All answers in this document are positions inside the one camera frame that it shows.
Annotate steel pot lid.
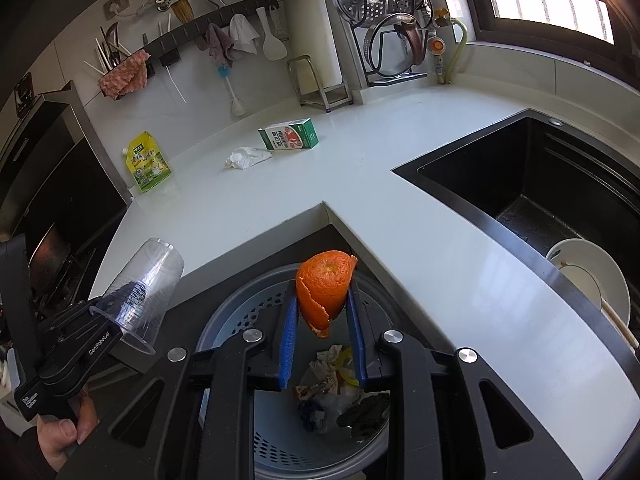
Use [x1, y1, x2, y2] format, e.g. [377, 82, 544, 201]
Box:
[363, 12, 426, 79]

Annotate blue white bottle brush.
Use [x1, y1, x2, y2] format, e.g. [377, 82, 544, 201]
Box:
[217, 65, 246, 117]

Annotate clear plastic bag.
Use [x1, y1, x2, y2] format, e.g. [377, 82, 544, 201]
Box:
[296, 385, 362, 434]

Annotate white rice paddle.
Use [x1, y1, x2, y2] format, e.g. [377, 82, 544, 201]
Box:
[256, 6, 288, 62]

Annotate red white snack wrapper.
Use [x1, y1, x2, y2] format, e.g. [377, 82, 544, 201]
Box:
[294, 379, 337, 402]

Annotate white cutting board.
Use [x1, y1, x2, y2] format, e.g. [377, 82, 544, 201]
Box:
[285, 0, 346, 92]

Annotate orange peel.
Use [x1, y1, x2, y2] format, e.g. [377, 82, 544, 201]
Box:
[295, 250, 358, 339]

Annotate black wire pot rack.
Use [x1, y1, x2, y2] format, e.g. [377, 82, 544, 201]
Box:
[332, 0, 434, 86]

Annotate black kitchen sink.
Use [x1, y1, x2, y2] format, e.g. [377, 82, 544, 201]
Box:
[391, 107, 640, 311]

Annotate metal cutting board stand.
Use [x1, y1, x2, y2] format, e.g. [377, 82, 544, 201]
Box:
[286, 54, 355, 113]

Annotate purple hanging cloth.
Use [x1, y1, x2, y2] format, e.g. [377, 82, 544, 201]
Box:
[206, 23, 234, 67]

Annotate person's left hand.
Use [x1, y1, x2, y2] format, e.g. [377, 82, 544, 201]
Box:
[37, 388, 100, 472]

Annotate black stove hob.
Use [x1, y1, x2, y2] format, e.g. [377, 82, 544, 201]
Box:
[1, 82, 132, 318]

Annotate white hanging cloth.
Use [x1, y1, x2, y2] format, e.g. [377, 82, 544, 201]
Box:
[229, 14, 260, 55]

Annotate window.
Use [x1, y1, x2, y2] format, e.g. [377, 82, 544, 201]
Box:
[468, 0, 639, 68]

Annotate white tissue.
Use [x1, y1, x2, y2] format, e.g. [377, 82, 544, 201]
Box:
[224, 146, 271, 170]

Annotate yellow green refill pouch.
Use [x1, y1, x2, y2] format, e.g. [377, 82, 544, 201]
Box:
[122, 131, 171, 193]

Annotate white bowl in sink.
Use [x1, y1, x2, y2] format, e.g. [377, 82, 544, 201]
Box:
[546, 238, 631, 326]

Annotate black wall hook rail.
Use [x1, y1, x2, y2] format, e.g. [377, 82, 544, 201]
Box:
[138, 0, 280, 69]

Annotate green white milk carton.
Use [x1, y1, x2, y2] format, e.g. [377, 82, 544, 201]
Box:
[258, 118, 319, 151]

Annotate grey perforated trash bin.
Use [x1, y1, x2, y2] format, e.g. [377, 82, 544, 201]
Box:
[195, 264, 388, 479]

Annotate yellow gas hose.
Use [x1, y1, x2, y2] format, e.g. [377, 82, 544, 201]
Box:
[429, 6, 470, 86]

